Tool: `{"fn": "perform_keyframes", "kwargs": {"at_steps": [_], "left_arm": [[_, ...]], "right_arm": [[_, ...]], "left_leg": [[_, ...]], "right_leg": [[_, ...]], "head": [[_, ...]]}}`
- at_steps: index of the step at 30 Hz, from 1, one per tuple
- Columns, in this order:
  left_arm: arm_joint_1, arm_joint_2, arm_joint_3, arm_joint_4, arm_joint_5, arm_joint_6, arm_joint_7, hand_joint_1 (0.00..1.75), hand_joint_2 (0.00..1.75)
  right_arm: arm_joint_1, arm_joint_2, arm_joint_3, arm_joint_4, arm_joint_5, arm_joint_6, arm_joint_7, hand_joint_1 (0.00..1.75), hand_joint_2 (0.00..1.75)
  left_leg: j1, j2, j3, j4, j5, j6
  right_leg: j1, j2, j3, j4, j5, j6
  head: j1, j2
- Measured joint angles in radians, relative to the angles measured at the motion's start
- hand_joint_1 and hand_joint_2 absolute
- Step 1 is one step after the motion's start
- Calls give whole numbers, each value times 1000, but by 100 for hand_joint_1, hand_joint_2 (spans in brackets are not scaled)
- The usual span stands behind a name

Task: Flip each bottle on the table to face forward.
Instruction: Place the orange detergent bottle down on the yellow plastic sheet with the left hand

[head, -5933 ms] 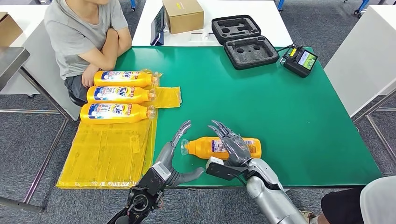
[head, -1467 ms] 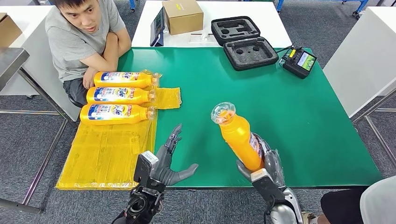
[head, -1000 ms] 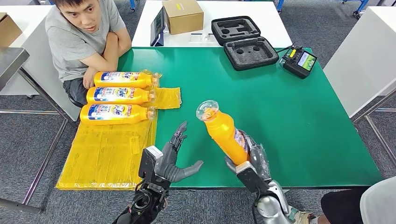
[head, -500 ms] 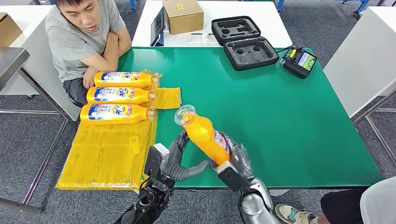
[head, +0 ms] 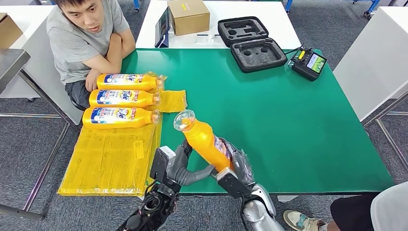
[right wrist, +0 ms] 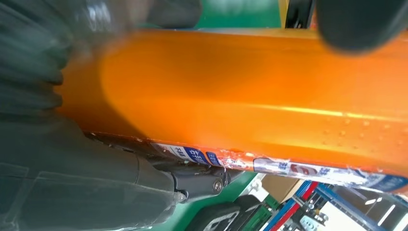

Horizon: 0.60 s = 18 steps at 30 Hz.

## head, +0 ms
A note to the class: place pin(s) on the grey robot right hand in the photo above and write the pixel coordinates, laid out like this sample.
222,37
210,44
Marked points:
242,164

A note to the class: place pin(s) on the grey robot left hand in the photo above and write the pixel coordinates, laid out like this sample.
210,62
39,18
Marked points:
180,169

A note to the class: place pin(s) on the orange detergent bottle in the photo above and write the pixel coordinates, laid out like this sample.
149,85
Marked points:
204,143
118,117
121,98
127,82

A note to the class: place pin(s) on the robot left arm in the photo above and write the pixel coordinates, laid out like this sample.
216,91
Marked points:
153,210

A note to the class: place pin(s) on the yellow plastic wrapped sheet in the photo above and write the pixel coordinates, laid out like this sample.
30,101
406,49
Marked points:
108,159

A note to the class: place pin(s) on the black foam-lined open case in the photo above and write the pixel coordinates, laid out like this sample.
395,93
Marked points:
253,52

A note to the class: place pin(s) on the black remote controller with screen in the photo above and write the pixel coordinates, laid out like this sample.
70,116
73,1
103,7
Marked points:
308,64

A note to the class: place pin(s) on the black stool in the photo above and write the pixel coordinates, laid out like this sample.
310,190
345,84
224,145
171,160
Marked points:
77,105

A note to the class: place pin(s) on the small white adapter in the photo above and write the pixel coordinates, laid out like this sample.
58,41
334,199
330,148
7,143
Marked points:
210,38

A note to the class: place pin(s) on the dark tablet on stand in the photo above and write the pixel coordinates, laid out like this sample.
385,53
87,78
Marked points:
162,27

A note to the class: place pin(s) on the brown cardboard box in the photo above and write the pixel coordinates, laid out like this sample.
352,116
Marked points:
9,30
188,16

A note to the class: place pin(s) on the white table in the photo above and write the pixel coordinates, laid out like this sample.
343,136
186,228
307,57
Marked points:
223,6
376,57
32,83

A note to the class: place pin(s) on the seated person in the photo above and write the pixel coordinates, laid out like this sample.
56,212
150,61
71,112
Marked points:
79,41

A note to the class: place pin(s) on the grey metal table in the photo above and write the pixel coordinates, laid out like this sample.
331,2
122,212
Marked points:
12,64

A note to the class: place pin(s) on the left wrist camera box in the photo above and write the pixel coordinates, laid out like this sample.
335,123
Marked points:
161,165

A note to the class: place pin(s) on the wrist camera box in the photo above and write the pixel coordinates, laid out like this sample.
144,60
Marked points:
234,183
161,165

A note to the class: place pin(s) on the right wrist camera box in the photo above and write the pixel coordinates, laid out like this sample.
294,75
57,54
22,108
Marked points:
234,183

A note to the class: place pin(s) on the blue frame leg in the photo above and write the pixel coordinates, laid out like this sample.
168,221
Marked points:
288,4
136,4

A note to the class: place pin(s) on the blue wheeled frame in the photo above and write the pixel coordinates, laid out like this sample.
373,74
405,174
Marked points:
371,7

